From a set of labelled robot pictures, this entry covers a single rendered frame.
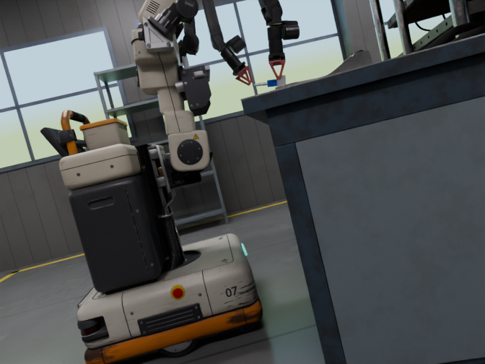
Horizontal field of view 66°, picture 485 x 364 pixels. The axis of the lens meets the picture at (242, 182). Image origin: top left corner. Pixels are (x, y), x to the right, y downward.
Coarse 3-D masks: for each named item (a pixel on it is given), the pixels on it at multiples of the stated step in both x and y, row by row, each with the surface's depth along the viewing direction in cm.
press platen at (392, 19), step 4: (404, 0) 214; (408, 0) 207; (412, 0) 202; (416, 0) 202; (404, 4) 215; (408, 4) 209; (412, 4) 209; (408, 8) 214; (392, 16) 241; (388, 20) 250; (392, 20) 243; (396, 20) 236; (388, 24) 252; (392, 24) 245; (388, 28) 254
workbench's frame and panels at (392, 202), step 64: (384, 64) 82; (448, 64) 82; (320, 128) 87; (384, 128) 86; (448, 128) 84; (320, 192) 89; (384, 192) 87; (448, 192) 85; (320, 256) 91; (384, 256) 89; (448, 256) 87; (320, 320) 93; (384, 320) 91; (448, 320) 89
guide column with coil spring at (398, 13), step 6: (396, 0) 216; (402, 0) 216; (396, 6) 217; (402, 6) 216; (396, 12) 218; (402, 12) 216; (396, 18) 220; (402, 18) 217; (402, 24) 217; (402, 30) 218; (408, 30) 217; (402, 36) 219; (408, 36) 217; (402, 42) 220; (408, 42) 218; (408, 48) 218
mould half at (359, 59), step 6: (354, 54) 141; (360, 54) 141; (366, 54) 140; (348, 60) 142; (354, 60) 141; (360, 60) 141; (366, 60) 141; (342, 66) 142; (348, 66) 142; (354, 66) 142; (336, 72) 143; (288, 84) 146
